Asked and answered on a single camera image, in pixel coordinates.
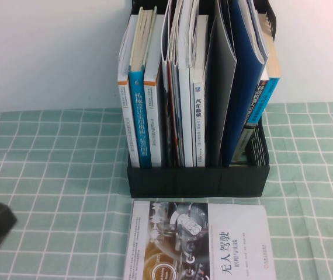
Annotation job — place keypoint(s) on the dark grey cover magazine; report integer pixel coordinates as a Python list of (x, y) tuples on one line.
[(220, 87)]

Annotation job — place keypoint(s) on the thick white magazine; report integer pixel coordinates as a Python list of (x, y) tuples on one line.
[(186, 111)]

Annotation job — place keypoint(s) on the white autonomous driving book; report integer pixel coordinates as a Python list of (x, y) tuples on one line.
[(236, 233)]

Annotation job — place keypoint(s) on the dark magazine white curved cover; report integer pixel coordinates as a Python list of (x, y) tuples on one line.
[(166, 38)]

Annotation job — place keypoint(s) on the cyan spine book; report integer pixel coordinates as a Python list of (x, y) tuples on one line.
[(271, 87)]

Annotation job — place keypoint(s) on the black plastic book holder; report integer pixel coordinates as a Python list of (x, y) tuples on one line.
[(198, 183)]

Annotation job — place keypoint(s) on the blue spine mechanical design book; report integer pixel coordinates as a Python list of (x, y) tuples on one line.
[(141, 122)]

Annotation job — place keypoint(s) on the thin magazine bluish spine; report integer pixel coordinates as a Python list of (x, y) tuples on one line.
[(180, 125)]

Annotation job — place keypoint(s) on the blue cover magazine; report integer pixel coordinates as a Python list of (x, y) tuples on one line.
[(246, 87)]

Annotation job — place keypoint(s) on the dark blue mobile robot book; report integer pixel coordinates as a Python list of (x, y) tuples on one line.
[(257, 99)]

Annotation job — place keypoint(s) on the green checkered tablecloth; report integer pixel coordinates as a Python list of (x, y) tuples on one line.
[(52, 175)]

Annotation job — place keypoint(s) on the white automotive suspension book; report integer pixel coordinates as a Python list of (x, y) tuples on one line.
[(199, 116)]

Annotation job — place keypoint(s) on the white book orange band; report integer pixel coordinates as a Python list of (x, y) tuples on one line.
[(153, 125), (128, 131)]

